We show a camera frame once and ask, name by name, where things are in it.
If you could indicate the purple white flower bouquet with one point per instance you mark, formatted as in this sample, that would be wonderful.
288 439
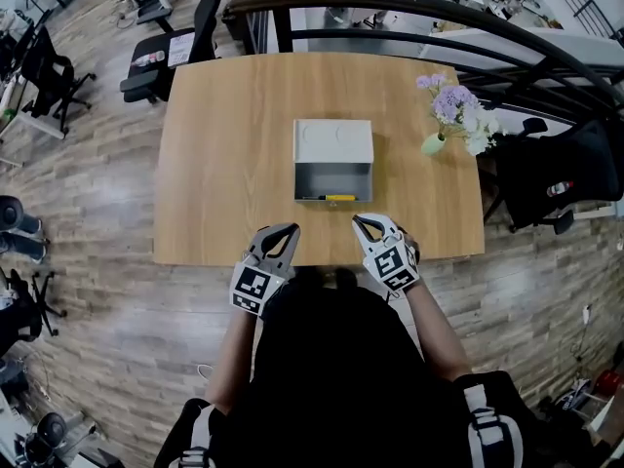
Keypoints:
458 103

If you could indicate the black office chair with paper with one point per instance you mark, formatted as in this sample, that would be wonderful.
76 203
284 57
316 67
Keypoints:
146 81

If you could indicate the black metal railing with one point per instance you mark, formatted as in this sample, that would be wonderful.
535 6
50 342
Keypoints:
439 12

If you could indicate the white paper sheet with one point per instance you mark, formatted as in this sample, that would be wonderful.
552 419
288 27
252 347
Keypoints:
181 49

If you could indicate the grey drawer box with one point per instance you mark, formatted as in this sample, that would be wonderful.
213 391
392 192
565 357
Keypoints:
334 142

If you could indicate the clear plastic bottle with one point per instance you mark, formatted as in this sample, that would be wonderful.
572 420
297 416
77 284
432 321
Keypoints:
148 58

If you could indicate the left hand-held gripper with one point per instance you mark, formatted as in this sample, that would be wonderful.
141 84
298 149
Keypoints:
253 285

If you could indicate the yellow black screwdriver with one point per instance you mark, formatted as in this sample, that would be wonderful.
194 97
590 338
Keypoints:
339 197

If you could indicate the black office chair with bottle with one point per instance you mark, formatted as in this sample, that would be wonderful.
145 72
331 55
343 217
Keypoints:
551 164

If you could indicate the person's left forearm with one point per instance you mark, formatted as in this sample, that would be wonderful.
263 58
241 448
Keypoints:
229 359

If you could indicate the black mesh office chair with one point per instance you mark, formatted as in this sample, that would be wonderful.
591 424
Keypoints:
49 76

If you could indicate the person's right forearm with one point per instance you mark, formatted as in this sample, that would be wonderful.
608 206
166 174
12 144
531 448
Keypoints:
436 334

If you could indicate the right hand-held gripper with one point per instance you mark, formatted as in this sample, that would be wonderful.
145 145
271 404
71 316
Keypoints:
392 266

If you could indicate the pale green vase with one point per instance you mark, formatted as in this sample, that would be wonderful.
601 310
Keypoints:
432 145

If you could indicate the black swivel chair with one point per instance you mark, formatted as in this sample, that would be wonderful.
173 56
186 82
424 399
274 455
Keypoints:
19 315

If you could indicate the red white bottle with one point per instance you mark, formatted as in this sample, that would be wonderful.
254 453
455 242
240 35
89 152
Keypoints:
559 189

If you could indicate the person's black clothing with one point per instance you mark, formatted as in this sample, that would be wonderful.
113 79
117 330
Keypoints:
336 383

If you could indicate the white power adapter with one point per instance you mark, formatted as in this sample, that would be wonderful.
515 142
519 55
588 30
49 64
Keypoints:
586 314

